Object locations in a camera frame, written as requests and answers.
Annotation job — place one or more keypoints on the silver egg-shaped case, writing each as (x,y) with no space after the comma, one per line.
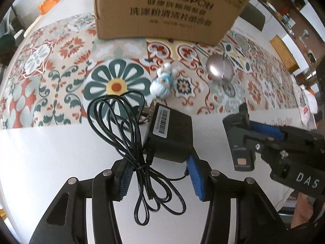
(220,68)

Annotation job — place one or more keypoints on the brown cardboard box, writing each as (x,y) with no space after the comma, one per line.
(201,21)

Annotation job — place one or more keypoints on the patterned table runner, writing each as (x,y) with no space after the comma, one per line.
(63,66)

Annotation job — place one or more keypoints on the orange plastic crate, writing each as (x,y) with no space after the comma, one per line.
(46,5)

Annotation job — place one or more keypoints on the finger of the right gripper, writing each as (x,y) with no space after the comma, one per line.
(254,139)
(290,138)

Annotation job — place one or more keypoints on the black rectangular device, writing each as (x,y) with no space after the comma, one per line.
(235,126)

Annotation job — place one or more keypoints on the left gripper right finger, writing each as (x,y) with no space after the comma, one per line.
(256,218)

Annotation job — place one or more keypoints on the small blue white figurine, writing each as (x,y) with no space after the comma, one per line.
(162,86)

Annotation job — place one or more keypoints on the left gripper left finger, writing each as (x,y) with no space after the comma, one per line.
(64,220)

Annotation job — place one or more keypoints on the black power adapter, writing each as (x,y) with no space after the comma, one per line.
(169,135)

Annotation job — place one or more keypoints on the person's right hand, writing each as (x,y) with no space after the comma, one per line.
(303,211)

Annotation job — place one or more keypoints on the white printed snack bag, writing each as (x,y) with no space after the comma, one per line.
(307,105)

